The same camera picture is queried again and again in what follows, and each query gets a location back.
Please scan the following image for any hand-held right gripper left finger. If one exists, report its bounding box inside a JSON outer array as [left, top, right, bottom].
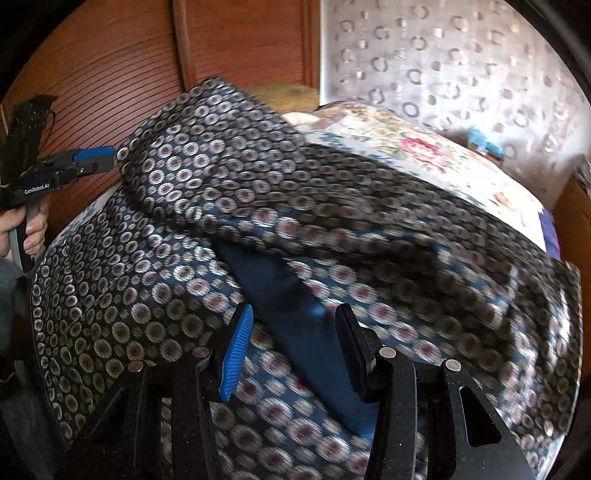
[[55, 304, 256, 480]]

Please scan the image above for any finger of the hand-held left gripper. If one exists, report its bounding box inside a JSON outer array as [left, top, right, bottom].
[[71, 147, 116, 163], [65, 159, 116, 176]]

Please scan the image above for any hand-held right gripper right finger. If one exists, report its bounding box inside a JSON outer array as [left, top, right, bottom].
[[335, 302, 539, 480]]

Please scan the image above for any dark circle-print garment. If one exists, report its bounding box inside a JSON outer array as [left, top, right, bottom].
[[30, 76, 583, 480]]

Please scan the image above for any person's left forearm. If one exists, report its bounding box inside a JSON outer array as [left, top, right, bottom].
[[0, 256, 33, 356]]

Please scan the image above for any person's left hand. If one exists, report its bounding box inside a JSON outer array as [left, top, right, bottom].
[[0, 203, 49, 259]]

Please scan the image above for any blue floral bedsheet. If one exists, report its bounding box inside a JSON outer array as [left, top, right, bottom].
[[53, 182, 139, 245]]

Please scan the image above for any wooden slatted wardrobe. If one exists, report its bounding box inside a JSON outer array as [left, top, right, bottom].
[[0, 0, 321, 241]]

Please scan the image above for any straw-coloured pillow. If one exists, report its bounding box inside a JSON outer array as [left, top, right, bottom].
[[245, 83, 321, 114]]

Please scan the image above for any pink floral quilt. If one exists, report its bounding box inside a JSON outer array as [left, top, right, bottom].
[[281, 102, 561, 254]]

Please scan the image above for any dark blue blanket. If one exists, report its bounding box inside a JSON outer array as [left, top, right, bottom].
[[538, 210, 561, 259]]

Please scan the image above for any blue box behind bed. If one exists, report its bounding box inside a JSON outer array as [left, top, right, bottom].
[[466, 124, 506, 162]]

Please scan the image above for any wooden cabinet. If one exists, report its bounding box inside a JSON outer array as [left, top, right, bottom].
[[551, 178, 591, 259]]

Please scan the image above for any circle-print sheer curtain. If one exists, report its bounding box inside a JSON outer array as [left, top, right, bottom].
[[318, 0, 587, 208]]

